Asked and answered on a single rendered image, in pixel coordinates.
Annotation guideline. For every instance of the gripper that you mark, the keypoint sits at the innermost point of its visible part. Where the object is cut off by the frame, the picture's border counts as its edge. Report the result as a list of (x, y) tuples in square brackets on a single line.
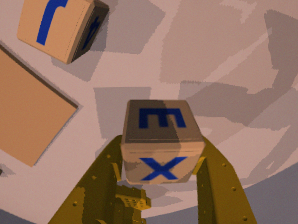
[(221, 198)]

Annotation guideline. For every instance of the tan flat mat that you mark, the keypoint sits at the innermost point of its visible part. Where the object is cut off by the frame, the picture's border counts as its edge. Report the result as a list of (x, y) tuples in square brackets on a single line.
[(31, 111)]

